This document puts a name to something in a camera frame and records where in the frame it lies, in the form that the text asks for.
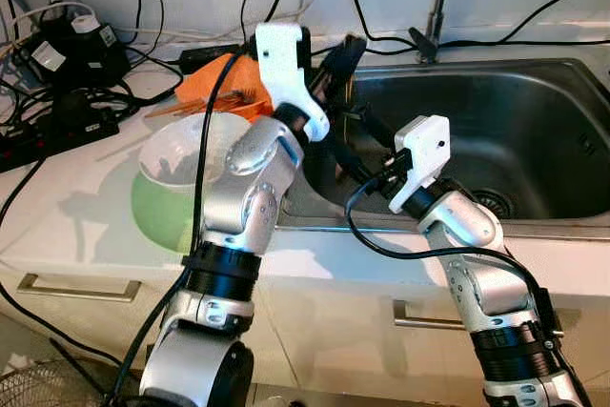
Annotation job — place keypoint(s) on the white kitchen cabinet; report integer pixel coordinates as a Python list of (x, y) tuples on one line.
[(334, 331)]

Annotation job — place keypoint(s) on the small black power brick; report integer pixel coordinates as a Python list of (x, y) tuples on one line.
[(210, 51)]

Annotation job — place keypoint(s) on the orange plastic bowl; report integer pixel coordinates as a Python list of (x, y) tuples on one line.
[(195, 78)]

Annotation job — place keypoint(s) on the stainless steel sink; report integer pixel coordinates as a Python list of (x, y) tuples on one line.
[(534, 131)]

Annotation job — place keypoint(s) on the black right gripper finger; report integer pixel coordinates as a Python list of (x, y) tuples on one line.
[(364, 138), (348, 164)]

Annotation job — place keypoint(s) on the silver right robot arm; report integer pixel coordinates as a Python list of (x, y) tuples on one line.
[(477, 283)]

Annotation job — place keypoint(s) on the black boxy electrical device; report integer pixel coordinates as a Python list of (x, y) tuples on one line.
[(81, 54)]

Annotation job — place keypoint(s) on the metal sink faucet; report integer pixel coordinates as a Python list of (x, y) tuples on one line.
[(424, 45)]

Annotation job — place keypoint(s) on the light green plate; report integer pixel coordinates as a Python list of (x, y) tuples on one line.
[(162, 221)]

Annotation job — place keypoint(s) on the white bowl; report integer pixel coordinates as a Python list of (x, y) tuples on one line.
[(176, 150)]

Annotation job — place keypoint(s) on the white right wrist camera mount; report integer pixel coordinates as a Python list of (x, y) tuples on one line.
[(424, 154)]

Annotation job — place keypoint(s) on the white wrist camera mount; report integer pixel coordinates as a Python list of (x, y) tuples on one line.
[(424, 154), (286, 73)]

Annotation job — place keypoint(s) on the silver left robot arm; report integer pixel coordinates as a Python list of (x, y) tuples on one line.
[(248, 188)]

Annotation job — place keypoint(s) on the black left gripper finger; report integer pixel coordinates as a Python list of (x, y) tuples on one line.
[(334, 66), (353, 54)]

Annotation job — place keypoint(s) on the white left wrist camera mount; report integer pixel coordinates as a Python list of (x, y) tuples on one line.
[(286, 73)]

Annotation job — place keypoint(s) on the black power strip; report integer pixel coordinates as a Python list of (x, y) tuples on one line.
[(57, 131)]

